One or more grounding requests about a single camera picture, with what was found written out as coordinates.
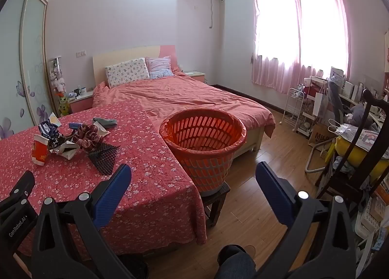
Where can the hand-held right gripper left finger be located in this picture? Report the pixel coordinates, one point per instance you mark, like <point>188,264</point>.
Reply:
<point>113,189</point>

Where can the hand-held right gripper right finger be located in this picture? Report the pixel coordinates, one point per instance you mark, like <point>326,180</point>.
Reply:
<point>272,188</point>

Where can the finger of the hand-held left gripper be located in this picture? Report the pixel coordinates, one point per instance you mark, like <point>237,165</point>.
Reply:
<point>22,182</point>

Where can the orange plastic laundry basket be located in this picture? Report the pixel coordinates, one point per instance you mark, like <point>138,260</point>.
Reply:
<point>200,136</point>

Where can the black foam mesh net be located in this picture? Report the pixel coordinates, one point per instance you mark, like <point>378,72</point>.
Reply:
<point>103,158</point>

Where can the red paper cup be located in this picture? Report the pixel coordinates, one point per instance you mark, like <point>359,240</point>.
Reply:
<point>39,153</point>

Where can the red floral tablecloth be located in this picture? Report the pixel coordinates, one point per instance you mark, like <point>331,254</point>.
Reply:
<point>136,160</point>

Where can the red checked fabric scrunchie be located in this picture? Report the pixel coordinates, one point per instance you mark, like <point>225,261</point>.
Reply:
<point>89,138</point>

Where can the dark wooden stool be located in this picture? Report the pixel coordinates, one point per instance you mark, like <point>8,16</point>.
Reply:
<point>217,203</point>

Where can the blue white snack packet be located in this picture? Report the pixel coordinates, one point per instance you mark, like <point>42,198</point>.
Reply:
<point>48,127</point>

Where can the grey sock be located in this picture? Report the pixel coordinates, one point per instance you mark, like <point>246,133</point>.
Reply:
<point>105,121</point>

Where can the brown cardboard bag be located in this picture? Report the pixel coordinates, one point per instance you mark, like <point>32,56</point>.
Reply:
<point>319,136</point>

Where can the blue tissue pack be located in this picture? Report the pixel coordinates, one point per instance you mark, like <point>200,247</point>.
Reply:
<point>74,126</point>

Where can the white shelf trolley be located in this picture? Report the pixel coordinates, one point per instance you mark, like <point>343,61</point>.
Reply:
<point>307,118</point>

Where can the person's knee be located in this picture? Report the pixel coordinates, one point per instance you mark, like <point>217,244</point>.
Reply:
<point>235,262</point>

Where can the yellow plastic basin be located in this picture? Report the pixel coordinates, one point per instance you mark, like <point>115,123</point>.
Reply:
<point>349,153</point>

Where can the green yellow plush toy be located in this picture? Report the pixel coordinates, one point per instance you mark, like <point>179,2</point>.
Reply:
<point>64,105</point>

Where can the pink white nightstand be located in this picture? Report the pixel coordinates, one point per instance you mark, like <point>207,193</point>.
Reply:
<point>196,76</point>
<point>81,103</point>

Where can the white paper bag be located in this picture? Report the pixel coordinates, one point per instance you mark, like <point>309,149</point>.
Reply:
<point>319,104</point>

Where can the white mug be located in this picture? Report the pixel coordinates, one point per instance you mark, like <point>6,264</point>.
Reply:
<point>82,90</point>

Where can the grey office chair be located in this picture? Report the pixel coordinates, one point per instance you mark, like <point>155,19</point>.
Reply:
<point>335,100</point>

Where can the clear tube of plush toys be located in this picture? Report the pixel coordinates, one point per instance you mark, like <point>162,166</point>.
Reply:
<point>57,77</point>

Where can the flower print sliding wardrobe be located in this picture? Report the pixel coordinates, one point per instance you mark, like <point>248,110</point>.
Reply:
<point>21,69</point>

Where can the floral print pillow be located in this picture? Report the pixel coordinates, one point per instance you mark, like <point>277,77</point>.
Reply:
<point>126,72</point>

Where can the pink curtain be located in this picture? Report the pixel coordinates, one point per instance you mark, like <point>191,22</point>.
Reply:
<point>273,66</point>

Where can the dark wooden chair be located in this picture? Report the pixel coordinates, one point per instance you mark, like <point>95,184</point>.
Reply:
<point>369,106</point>

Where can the pink striped pillow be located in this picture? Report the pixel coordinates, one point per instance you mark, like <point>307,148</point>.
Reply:
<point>159,66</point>

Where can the beige wooden bed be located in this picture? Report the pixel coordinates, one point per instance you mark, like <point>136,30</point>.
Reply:
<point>121,56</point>

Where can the white air conditioner pipe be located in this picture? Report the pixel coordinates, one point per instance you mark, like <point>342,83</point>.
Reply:
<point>211,12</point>

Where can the white wall outlet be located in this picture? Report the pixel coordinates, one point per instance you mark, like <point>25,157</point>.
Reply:
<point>80,53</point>

